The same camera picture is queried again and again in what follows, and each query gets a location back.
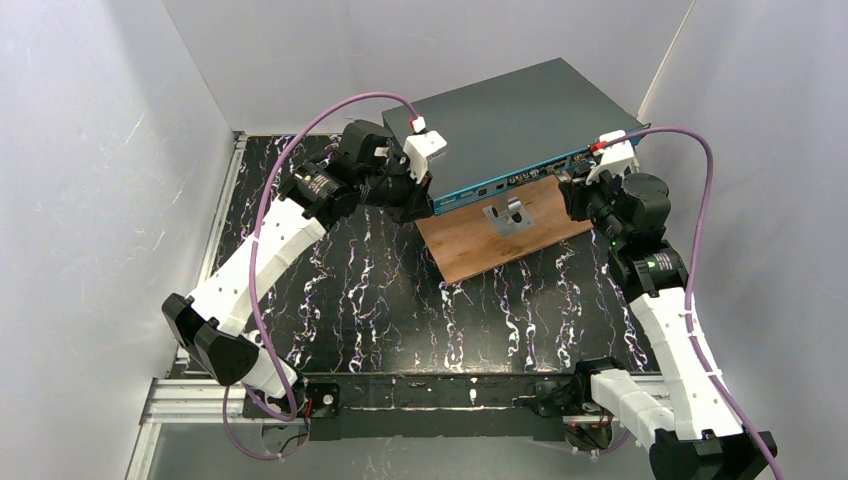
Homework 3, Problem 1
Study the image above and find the metal switch stand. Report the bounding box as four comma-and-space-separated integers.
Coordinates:
482, 194, 535, 238

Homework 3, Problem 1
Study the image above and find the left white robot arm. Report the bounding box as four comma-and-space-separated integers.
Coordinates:
161, 120, 448, 398

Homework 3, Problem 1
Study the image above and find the wooden base board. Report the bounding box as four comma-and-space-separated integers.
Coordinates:
416, 177, 591, 284

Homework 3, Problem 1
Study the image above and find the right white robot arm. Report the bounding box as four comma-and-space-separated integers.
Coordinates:
559, 172, 777, 479

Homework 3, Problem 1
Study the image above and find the grey teal network switch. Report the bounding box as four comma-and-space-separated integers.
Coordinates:
381, 58, 646, 222

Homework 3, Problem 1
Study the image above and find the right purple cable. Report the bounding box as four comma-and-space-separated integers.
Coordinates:
619, 127, 780, 480

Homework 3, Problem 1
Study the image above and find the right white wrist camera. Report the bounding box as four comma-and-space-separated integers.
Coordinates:
584, 130, 635, 185

